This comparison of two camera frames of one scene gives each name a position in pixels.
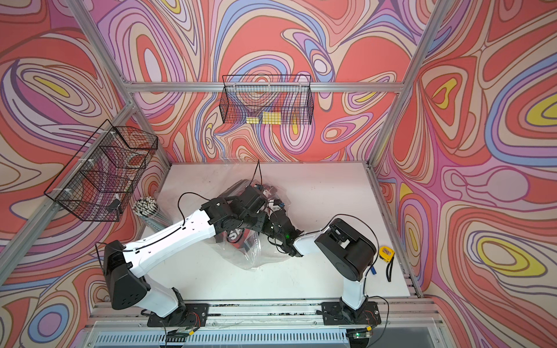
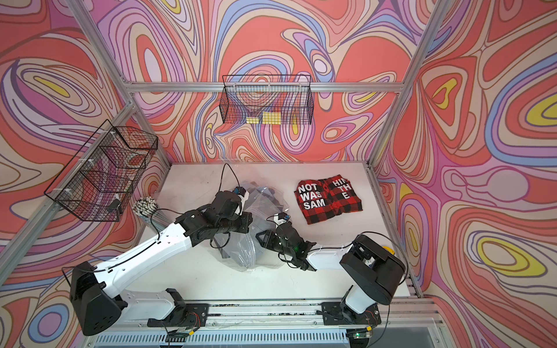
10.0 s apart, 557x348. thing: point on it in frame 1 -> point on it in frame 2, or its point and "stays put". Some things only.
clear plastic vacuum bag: [252, 224] stays put
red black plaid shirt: [248, 243] -> [320, 199]
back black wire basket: [272, 99] stays put
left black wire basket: [101, 178] stays put
